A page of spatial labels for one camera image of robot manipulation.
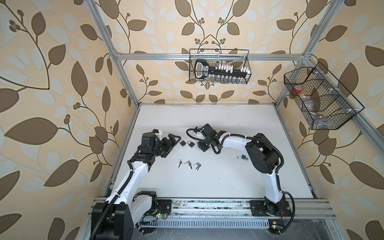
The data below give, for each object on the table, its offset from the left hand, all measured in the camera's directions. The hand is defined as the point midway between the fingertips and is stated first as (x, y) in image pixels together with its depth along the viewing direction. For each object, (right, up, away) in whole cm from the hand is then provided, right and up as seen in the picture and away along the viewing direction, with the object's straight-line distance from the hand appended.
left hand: (177, 141), depth 81 cm
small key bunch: (0, -15, +10) cm, 18 cm away
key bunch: (+6, -15, +9) cm, 18 cm away
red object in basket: (+71, +30, +7) cm, 77 cm away
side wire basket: (+74, +20, -7) cm, 77 cm away
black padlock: (+6, -4, +18) cm, 19 cm away
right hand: (+13, -5, +17) cm, 22 cm away
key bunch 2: (+11, -15, +8) cm, 21 cm away
